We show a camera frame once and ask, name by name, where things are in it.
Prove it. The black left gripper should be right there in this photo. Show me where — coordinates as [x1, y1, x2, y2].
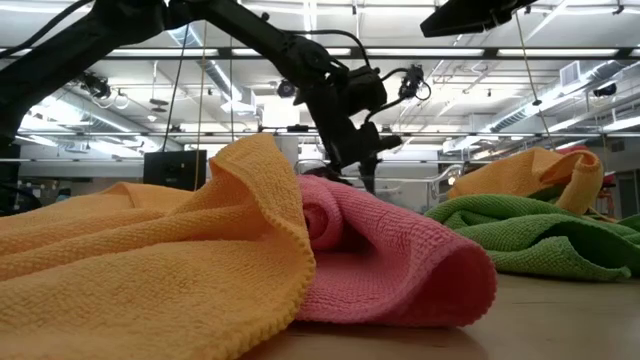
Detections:
[303, 87, 402, 196]

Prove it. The orange microfiber towel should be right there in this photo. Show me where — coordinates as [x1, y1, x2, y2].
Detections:
[447, 146, 619, 224]
[0, 132, 317, 360]

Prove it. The pink microfiber towel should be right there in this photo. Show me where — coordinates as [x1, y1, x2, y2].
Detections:
[294, 173, 499, 329]

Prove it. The green microfiber towel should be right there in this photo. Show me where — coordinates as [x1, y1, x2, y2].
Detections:
[424, 193, 640, 283]

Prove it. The white ceiling vent unit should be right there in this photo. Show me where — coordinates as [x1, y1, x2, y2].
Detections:
[558, 59, 592, 89]

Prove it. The black monitor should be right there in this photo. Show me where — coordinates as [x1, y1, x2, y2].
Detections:
[143, 149, 208, 192]

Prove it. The black overhead frame beam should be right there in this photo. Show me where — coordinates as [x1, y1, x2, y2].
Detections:
[0, 46, 640, 61]

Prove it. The thin hanging cable with knob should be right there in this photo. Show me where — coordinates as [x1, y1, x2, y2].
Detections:
[514, 12, 556, 150]

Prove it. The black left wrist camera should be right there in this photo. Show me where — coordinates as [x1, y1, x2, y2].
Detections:
[344, 66, 389, 117]

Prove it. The silver ceiling air duct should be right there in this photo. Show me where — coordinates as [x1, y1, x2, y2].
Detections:
[167, 24, 264, 119]

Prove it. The black hanging cable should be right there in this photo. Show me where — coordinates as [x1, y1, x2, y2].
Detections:
[160, 23, 190, 154]

